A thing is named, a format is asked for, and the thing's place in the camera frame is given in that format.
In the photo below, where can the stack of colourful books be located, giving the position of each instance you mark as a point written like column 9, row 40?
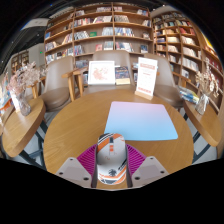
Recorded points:
column 188, row 95

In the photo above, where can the glass vase with dried flowers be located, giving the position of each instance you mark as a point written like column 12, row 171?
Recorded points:
column 201, row 106
column 24, row 106

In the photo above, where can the oval wooden side table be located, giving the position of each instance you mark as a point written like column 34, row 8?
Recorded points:
column 20, row 130
column 203, row 123

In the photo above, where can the pink-blue gradient mouse pad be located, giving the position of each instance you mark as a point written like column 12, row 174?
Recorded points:
column 140, row 121

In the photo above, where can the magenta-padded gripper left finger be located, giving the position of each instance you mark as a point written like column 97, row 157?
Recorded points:
column 83, row 163

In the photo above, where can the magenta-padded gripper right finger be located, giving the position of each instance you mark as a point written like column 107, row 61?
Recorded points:
column 140, row 163

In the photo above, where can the white sign on wooden base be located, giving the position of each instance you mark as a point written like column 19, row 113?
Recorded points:
column 146, row 76

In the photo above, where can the white and orange computer mouse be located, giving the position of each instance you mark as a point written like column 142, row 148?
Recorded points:
column 111, row 156

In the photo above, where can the small white table sign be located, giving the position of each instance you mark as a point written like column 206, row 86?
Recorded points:
column 14, row 100

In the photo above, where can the angled wooden bookshelf unit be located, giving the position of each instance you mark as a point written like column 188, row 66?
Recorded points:
column 180, row 43

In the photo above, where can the white art print board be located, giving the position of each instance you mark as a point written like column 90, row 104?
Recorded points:
column 101, row 72

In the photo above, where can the wide wooden bookshelf unit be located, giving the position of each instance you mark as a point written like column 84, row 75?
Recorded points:
column 100, row 33

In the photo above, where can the taupe padded wooden armchair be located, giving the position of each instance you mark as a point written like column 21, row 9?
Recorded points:
column 56, row 83
column 110, row 56
column 166, row 86

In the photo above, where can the distant wooden bookshelf unit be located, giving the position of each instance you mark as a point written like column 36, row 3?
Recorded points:
column 20, row 60

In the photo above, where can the dark cover book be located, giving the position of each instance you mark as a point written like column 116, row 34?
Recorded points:
column 122, row 74

